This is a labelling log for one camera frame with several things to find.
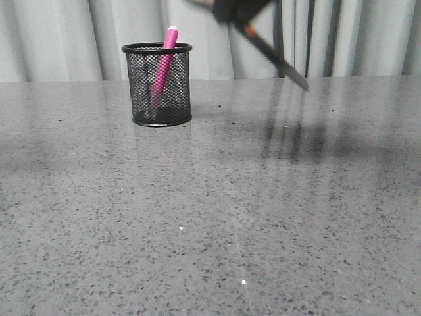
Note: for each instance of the grey curtain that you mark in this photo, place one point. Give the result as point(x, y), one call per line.
point(81, 40)

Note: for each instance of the pink marker pen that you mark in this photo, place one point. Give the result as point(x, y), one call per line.
point(161, 74)

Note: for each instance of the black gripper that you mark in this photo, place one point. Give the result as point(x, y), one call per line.
point(227, 11)

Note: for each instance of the black mesh pen holder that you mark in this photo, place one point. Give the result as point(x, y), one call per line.
point(175, 105)

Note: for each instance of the grey orange scissors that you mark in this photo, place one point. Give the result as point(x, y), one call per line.
point(247, 31)

